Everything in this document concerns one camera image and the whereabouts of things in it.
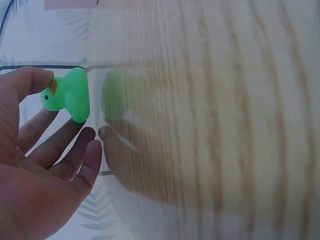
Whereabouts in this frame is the person's left hand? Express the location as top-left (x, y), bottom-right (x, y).
top-left (0, 65), bottom-right (103, 240)

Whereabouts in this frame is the green rubber duck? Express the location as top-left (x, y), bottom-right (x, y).
top-left (39, 66), bottom-right (91, 124)

